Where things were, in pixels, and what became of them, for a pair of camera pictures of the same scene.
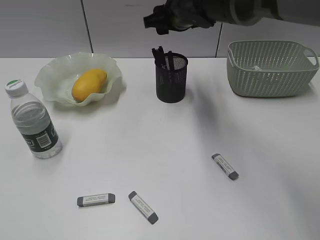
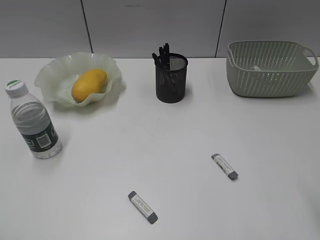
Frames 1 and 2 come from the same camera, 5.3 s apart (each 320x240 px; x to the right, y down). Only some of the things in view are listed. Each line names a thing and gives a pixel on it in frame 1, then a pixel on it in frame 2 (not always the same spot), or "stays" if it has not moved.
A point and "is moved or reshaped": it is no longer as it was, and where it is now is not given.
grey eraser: x=232 y=174 stays
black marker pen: x=170 y=61 → x=166 y=52
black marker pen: x=160 y=56 stays
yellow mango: x=89 y=81 stays
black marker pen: x=157 y=60 is moved or reshaped
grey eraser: x=152 y=217 stays
